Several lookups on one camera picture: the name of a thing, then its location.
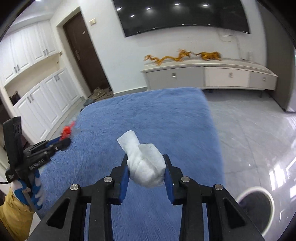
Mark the golden dragon figurine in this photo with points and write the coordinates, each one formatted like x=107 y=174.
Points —
x=158 y=61

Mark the white round trash bin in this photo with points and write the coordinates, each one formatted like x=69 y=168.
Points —
x=259 y=205

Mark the white built-in wardrobe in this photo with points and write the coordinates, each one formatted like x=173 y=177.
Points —
x=35 y=82

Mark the dark brown door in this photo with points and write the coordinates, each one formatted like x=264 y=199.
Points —
x=85 y=54

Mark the grey tall cabinet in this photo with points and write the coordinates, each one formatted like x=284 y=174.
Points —
x=280 y=56

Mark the red small candy wrapper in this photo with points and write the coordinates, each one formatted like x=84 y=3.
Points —
x=67 y=130

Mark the golden tiger figurine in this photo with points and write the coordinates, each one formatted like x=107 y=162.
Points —
x=210 y=55

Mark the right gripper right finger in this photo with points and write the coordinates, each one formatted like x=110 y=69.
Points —
x=202 y=206

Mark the black wall television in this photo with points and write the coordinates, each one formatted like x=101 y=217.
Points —
x=143 y=16

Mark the white tissue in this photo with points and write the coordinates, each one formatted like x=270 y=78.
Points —
x=145 y=162

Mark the yellow sleeve forearm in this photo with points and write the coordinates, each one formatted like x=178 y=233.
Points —
x=16 y=218

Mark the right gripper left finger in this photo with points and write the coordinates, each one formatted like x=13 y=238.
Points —
x=90 y=205

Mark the blue white gloved left hand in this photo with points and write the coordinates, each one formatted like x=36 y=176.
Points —
x=36 y=189

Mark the white low tv cabinet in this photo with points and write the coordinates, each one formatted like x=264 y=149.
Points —
x=212 y=74

